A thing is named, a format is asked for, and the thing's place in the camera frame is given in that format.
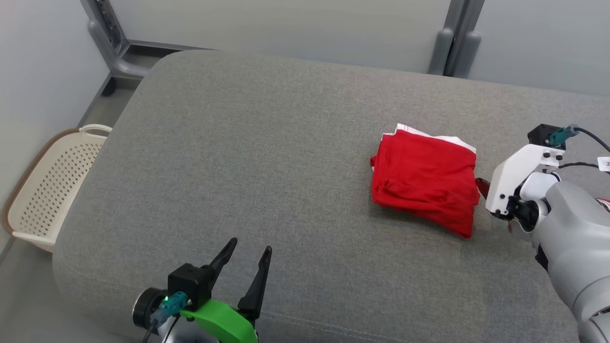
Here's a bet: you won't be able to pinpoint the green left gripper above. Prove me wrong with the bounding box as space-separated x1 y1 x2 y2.
180 237 273 343

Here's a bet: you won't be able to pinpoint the red white sports shorts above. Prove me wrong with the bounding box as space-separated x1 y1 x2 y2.
370 123 489 239

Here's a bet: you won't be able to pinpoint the grey partition frame with caster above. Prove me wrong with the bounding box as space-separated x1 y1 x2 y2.
80 0 210 97

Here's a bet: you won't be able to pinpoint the cream perforated laundry basket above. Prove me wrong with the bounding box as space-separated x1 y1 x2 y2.
1 124 113 253

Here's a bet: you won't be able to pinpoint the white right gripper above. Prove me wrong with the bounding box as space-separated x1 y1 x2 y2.
485 143 566 221

